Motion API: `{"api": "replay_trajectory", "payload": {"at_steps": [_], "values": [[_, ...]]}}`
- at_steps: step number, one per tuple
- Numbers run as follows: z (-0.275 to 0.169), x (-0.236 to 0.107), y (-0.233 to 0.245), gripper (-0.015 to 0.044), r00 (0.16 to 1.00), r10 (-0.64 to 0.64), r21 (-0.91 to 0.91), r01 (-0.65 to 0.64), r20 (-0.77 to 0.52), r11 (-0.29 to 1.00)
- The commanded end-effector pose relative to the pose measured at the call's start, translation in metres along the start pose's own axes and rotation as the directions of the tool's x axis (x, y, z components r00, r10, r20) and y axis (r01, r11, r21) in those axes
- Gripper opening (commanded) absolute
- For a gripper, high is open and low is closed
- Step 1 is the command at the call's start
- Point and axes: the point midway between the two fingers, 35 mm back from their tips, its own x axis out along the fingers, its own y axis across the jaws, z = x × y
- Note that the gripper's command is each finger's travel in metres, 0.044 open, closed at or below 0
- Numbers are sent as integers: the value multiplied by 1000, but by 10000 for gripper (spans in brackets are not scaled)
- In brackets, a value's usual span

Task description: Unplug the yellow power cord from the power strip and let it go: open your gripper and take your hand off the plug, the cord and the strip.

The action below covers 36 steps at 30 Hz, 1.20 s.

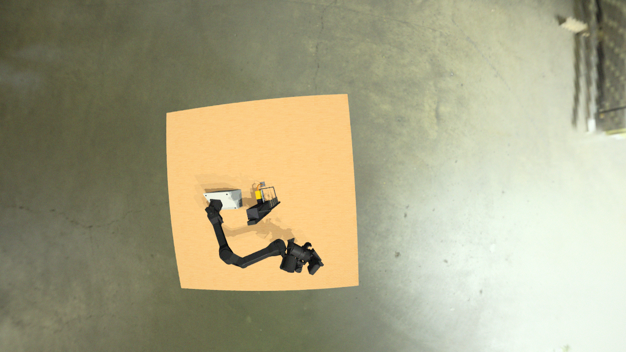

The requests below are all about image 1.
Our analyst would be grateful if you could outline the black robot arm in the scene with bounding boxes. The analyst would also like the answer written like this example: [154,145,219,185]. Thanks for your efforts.
[205,199,306,273]

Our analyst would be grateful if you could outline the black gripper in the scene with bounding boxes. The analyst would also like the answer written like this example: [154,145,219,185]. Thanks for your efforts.
[296,242,324,275]

